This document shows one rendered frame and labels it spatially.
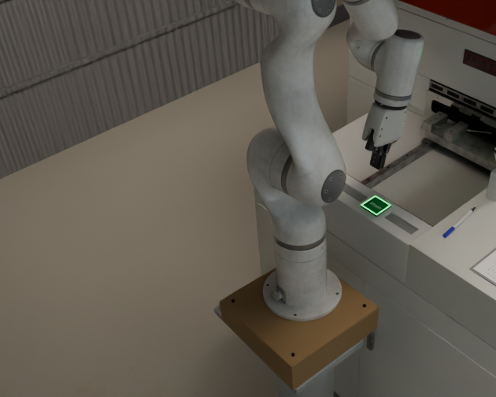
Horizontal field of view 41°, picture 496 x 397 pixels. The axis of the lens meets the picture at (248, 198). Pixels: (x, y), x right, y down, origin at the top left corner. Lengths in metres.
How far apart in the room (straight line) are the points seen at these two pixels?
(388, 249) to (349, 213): 0.14
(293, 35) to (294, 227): 0.46
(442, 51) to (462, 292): 0.87
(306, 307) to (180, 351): 1.17
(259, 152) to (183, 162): 2.19
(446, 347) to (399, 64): 0.73
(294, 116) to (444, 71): 1.02
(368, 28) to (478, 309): 0.68
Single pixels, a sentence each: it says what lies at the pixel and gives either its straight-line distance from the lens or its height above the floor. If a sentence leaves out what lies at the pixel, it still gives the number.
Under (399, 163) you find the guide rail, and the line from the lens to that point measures 2.10.
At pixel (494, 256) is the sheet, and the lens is 1.67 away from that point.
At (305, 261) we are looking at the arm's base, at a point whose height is 1.05.
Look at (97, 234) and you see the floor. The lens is 3.26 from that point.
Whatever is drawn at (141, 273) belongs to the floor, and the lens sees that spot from 3.01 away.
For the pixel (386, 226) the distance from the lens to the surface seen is 1.71.
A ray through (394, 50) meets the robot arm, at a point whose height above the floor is 1.41.
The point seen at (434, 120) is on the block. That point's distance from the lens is 2.20.
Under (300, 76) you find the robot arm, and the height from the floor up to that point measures 1.50.
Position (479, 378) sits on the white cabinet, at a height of 0.69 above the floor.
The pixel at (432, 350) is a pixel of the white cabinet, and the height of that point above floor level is 0.66.
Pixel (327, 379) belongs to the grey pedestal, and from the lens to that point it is 1.83.
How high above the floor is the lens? 2.12
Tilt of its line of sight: 40 degrees down
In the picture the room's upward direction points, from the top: 5 degrees counter-clockwise
